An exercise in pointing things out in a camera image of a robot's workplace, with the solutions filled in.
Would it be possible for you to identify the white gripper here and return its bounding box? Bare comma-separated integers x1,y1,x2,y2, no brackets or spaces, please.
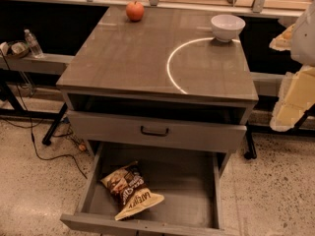
269,1,315,132

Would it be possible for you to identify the brown chip bag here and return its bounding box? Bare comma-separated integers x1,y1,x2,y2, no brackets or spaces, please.
100,161,164,220

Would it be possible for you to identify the grey drawer cabinet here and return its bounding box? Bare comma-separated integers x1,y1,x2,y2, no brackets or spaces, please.
56,5,260,169

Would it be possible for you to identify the open middle drawer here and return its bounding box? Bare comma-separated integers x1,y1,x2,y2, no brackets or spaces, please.
59,141,231,236

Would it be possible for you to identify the closed top drawer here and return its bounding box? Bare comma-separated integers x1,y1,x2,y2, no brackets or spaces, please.
68,110,246,152

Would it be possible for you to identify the white bowl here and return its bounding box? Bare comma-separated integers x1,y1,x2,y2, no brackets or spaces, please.
211,15,246,42

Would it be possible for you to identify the red apple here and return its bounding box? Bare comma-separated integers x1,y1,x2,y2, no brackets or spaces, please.
126,1,145,22

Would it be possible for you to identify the grey side shelf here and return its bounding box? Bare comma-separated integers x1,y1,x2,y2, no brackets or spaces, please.
0,53,73,75

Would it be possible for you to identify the clear water bottle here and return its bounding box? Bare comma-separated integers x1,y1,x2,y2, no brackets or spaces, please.
25,29,43,58

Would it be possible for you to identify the small bowl with items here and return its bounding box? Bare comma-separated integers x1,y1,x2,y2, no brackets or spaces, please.
7,41,30,58

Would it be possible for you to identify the black drawer handle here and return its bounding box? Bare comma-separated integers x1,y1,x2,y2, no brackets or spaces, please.
140,126,169,137

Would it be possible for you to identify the black floor cable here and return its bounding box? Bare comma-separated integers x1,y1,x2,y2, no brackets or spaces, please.
0,49,89,180

